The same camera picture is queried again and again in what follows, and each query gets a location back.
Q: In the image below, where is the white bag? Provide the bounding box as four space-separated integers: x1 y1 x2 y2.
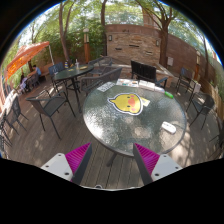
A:
191 79 202 94

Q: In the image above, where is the dark slatted garden chair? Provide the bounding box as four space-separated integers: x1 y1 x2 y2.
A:
175 67 194 94

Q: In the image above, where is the dark round garden table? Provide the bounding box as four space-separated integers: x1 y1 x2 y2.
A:
53 64 95 114

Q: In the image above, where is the wooden lamp post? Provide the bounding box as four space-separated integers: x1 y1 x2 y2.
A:
194 49 203 81
83 27 91 64

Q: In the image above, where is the colourful printed sheet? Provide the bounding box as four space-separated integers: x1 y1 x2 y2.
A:
115 78 139 88

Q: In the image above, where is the person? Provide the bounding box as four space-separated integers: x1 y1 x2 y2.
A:
31 64 43 79

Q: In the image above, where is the large white box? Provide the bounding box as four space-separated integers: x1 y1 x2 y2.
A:
138 79 156 92

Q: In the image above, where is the black metal mesh chair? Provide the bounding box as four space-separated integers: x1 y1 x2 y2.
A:
25 90 76 140

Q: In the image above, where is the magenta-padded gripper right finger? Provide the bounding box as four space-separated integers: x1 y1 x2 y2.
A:
132 142 184 186

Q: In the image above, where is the white computer mouse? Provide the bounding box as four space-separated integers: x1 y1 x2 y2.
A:
161 121 177 135

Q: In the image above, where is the small flat white box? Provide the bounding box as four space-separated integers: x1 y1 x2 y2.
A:
153 85 166 94

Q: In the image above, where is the dark wicker armchair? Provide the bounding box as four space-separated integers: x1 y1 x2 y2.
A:
79 67 123 96
88 55 114 76

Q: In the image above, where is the orange canopy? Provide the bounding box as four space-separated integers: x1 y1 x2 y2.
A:
3 40 51 83

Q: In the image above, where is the yellow printed card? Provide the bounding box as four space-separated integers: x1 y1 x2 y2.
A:
139 96 152 108

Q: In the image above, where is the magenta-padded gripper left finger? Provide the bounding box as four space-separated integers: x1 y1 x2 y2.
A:
40 142 93 185

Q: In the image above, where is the yellow duck-shaped mouse pad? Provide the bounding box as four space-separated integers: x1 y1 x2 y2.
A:
107 92 144 116

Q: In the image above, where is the blue garden chair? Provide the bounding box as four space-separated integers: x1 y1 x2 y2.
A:
48 62 66 81

